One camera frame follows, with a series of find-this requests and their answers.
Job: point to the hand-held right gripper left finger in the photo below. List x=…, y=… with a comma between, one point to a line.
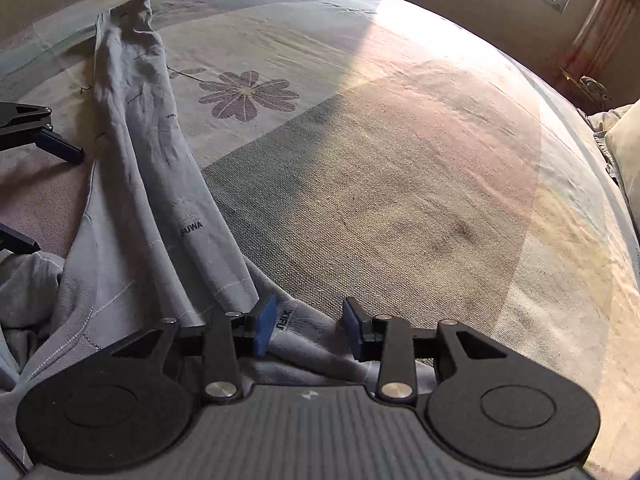
x=265, y=327

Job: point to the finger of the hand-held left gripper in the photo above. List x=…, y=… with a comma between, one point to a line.
x=17, y=240
x=60, y=147

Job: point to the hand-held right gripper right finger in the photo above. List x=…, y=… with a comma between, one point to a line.
x=355, y=332

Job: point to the grey pants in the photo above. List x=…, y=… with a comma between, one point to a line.
x=150, y=185

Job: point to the floral patchwork bed sheet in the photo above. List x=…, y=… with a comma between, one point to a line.
x=400, y=185

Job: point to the cream printed pillow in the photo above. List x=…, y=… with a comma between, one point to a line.
x=627, y=150

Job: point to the pink plaid curtain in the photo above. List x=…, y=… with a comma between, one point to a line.
x=605, y=25

